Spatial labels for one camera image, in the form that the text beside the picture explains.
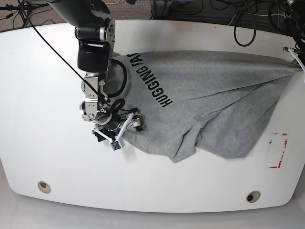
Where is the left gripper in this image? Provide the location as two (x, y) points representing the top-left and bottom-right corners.
(283, 47), (305, 71)

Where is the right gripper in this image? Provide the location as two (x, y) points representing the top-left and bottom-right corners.
(92, 112), (143, 143)

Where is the grey T-shirt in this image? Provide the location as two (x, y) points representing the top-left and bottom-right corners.
(118, 51), (301, 163)

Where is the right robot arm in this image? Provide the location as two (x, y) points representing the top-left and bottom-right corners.
(48, 0), (142, 150)

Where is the red tape rectangle marking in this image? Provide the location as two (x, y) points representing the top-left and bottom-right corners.
(266, 132), (289, 169)

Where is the black tripod stand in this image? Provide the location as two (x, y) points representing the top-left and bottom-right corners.
(0, 0), (49, 29)

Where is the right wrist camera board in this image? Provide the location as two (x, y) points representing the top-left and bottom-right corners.
(110, 139), (125, 151)

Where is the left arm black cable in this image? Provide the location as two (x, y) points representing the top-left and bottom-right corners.
(233, 0), (305, 51)

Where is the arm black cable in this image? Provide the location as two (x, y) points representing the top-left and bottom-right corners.
(233, 0), (305, 51)
(16, 0), (139, 115)

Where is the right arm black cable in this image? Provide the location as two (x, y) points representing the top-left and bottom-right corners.
(16, 0), (139, 115)

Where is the left table cable grommet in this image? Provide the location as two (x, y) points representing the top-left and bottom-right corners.
(38, 181), (51, 194)

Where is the table cable grommet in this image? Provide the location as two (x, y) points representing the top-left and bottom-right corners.
(38, 181), (51, 194)
(246, 191), (261, 203)

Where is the right table cable grommet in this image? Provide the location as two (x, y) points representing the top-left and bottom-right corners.
(246, 191), (261, 203)

